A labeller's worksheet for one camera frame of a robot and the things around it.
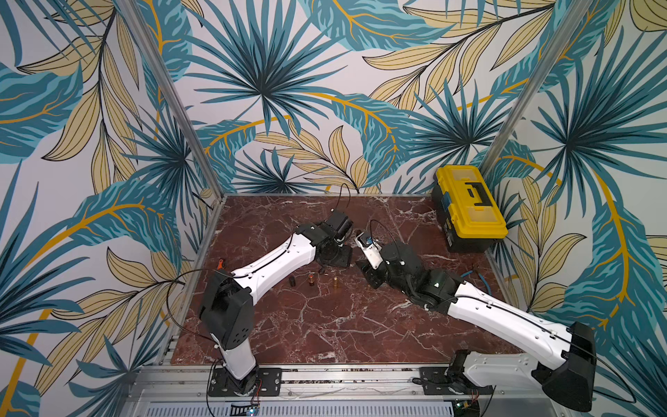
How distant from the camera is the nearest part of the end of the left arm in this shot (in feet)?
1.96

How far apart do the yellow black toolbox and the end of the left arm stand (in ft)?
1.46

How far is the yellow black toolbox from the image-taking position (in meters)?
0.92
